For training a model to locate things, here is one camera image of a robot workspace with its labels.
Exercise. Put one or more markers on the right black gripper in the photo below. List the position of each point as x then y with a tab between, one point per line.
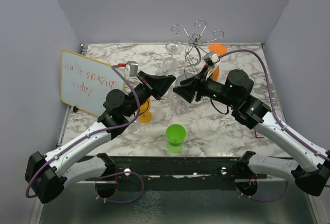
188	88

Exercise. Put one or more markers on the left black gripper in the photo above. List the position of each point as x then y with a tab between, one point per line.
156	85

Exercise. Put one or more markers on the clear wine glass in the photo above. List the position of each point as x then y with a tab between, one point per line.
177	104
135	127

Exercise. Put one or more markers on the orange plastic wine glass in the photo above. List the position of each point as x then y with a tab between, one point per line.
214	71

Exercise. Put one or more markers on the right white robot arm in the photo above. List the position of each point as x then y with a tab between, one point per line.
309	167

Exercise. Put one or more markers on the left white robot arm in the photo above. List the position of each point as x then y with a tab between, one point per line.
45	173

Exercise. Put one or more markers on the clear glass hanging on rack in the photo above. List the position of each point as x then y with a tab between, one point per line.
170	64

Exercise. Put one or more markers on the chrome wine glass rack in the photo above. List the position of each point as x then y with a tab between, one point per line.
193	47

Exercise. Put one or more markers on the yellow plastic wine glass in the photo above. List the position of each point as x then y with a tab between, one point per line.
145	114

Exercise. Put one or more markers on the green plastic wine glass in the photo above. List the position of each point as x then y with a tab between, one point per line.
175	135

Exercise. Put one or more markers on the small red white box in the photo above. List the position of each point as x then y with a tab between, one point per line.
258	135

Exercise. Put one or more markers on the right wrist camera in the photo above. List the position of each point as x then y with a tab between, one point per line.
211	59

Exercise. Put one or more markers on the small whiteboard yellow frame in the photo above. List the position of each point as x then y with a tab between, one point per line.
85	82

